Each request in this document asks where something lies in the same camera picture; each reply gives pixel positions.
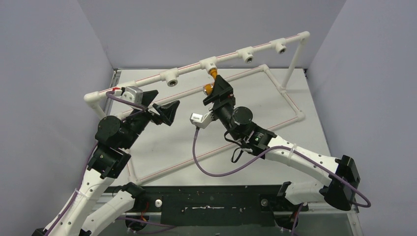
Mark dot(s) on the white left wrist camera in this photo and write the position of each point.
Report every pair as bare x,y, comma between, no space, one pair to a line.
130,94

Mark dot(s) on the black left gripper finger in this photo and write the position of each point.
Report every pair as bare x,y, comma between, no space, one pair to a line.
148,97
173,109

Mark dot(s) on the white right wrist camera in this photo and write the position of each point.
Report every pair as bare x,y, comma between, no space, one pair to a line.
201,121

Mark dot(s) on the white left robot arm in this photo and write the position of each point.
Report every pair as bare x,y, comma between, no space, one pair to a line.
104,164

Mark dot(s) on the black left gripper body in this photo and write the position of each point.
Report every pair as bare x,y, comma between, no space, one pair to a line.
144,118

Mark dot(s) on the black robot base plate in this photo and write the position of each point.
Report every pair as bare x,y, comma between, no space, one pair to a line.
179,206

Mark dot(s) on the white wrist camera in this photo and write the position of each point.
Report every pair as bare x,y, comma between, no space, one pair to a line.
130,94
201,121

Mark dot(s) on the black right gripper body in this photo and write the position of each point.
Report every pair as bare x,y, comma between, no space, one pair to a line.
218,100

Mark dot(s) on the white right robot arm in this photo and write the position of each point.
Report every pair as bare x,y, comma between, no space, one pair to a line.
336,179

